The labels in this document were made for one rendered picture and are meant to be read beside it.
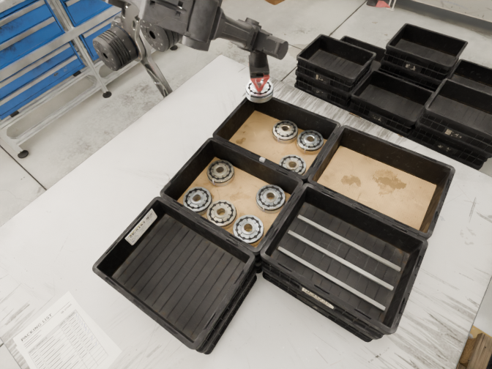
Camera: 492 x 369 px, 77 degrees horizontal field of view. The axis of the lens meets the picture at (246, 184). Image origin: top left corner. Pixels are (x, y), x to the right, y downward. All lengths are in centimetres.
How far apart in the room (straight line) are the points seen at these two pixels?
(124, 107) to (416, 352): 260
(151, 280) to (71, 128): 209
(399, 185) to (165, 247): 85
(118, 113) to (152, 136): 134
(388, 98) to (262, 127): 112
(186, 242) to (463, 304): 93
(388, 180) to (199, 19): 87
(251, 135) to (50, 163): 187
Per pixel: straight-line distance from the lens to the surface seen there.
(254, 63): 111
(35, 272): 144
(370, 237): 110
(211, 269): 103
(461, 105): 218
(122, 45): 179
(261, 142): 127
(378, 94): 225
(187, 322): 101
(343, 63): 226
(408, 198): 122
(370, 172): 124
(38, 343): 134
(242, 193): 113
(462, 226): 141
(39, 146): 299
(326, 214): 111
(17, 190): 279
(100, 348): 123
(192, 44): 65
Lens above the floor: 180
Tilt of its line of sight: 57 degrees down
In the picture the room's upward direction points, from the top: 7 degrees counter-clockwise
